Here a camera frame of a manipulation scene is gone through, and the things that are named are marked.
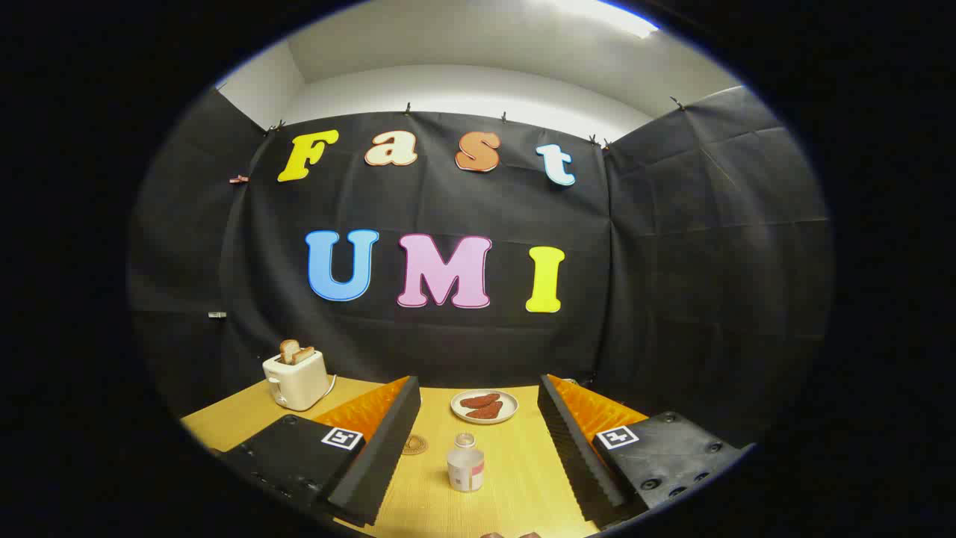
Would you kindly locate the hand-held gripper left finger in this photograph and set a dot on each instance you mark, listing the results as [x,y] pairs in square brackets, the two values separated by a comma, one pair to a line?
[381,463]

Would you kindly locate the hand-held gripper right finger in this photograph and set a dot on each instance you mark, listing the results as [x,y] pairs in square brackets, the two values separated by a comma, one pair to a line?
[579,456]

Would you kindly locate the round wooden coaster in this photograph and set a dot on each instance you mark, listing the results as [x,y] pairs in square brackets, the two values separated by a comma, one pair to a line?
[415,447]

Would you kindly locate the clear juice bottle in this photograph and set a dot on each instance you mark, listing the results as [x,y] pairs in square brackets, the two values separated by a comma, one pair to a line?
[466,471]

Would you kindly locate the wooden table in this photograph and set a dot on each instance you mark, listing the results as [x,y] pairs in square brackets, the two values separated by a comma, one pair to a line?
[515,478]

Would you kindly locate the white round plate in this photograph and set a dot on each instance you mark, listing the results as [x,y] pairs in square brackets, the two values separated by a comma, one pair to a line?
[509,407]

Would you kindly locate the red meat slice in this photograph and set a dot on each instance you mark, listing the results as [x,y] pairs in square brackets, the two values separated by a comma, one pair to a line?
[479,400]
[485,411]

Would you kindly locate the cream toaster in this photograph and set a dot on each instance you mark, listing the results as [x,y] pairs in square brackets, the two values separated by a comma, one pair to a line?
[299,381]

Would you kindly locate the toast slice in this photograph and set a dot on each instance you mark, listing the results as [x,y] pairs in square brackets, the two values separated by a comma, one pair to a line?
[303,354]
[288,350]

